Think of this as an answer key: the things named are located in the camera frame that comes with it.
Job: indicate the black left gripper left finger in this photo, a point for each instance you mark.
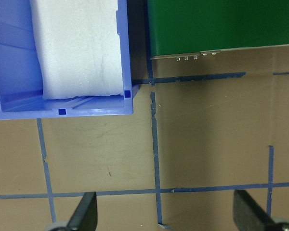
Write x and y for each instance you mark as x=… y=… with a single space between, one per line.
x=85 y=216

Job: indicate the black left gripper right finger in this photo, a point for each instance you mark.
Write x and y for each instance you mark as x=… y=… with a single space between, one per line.
x=248 y=215

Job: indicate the green conveyor belt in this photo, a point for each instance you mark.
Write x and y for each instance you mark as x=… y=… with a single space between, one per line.
x=187 y=27

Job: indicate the blue left plastic bin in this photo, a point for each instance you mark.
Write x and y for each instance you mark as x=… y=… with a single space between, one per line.
x=21 y=86

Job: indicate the white foam pad left bin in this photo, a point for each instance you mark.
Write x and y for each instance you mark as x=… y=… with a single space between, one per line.
x=78 y=47

